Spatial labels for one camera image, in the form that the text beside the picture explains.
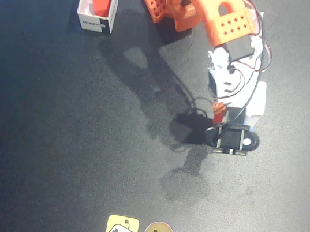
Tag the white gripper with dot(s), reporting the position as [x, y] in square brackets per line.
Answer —
[232, 140]

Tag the red cube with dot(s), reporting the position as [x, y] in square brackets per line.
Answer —
[101, 3]

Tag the orange and white robot arm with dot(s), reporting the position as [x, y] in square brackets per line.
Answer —
[206, 7]

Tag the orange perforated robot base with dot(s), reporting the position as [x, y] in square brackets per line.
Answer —
[154, 3]

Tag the white cardboard box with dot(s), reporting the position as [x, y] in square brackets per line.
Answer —
[94, 23]

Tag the yellow robot sticker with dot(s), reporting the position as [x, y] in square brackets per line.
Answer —
[121, 231]

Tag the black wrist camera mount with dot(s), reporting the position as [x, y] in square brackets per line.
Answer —
[231, 139]

